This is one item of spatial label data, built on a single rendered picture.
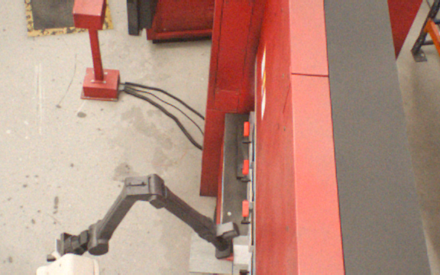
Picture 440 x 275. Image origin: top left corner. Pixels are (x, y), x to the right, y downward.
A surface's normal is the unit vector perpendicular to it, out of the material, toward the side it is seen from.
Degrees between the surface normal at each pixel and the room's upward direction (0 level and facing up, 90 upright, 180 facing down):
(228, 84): 90
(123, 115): 0
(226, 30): 90
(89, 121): 0
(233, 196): 0
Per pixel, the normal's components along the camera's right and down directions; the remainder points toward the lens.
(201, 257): 0.07, -0.58
